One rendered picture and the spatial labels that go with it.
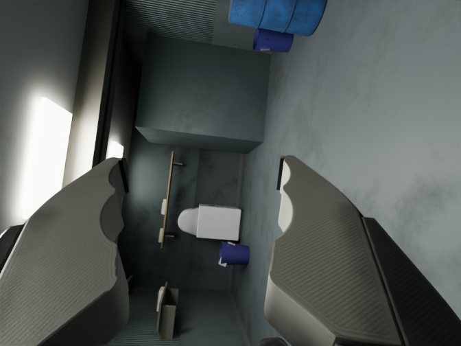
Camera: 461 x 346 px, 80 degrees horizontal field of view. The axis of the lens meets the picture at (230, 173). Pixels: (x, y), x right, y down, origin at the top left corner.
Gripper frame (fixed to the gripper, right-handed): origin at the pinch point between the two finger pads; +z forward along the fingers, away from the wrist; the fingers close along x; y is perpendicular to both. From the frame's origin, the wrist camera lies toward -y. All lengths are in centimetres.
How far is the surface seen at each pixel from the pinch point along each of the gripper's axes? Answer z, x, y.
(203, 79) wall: 493, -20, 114
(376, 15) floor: 205, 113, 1
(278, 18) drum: 318, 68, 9
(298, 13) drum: 314, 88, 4
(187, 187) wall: 549, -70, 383
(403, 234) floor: 92, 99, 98
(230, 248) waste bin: 345, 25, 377
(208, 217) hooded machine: 448, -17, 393
